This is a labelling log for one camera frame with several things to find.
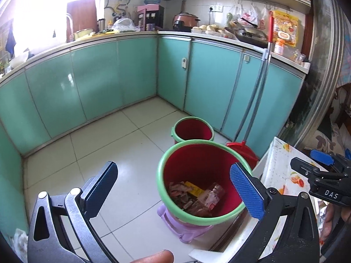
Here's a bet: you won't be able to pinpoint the steamed buns plate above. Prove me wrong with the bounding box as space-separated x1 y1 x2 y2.
191 24 237 40

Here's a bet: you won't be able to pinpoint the large red green-rimmed bucket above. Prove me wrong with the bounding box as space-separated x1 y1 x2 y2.
156 140 252 226

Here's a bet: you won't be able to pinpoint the brown cigarette box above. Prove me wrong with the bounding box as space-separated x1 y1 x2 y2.
197 182 226 211

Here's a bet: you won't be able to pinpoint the black wok pan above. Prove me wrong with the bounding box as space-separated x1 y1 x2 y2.
227 21 268 48

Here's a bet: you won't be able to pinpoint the yellow wrapper in bucket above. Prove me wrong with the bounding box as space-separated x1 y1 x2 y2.
184 181 204 197

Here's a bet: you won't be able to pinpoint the teal kitchen cabinets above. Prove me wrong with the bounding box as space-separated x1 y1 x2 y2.
0 31 311 242

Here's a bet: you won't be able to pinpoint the small red green-rimmed bucket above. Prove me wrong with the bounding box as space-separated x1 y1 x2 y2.
171 116 215 144

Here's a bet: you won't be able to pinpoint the red broom with metal handle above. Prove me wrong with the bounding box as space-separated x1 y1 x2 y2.
227 11 274 169

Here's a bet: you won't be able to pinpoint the person's left hand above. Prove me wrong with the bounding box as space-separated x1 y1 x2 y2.
131 249 174 263

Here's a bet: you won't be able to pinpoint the fruit-pattern tablecloth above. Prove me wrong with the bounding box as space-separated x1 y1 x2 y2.
188 137 330 263

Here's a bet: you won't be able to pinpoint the yellow snack bag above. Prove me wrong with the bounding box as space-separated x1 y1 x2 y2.
272 10 299 47

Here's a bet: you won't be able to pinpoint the white plastic bag on counter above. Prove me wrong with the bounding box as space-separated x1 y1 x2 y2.
111 18 140 33

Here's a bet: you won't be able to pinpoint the pink and black water dispenser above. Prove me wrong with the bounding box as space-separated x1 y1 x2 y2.
137 4 164 31

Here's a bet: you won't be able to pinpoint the person's right hand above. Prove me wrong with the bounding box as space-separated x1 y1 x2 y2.
320 203 350 242

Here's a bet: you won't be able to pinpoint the floral cushion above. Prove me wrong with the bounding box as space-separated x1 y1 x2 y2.
306 86 350 156

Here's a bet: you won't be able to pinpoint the pink rice cooker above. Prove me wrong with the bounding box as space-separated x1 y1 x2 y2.
172 12 200 32

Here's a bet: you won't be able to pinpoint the wooden cutting board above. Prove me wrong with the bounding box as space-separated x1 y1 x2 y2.
67 0 98 42

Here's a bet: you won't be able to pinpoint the metal door frame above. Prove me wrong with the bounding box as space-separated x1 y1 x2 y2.
280 0 347 149

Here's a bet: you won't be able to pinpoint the purple plastic stool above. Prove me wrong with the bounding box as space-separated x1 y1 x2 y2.
157 204 213 243

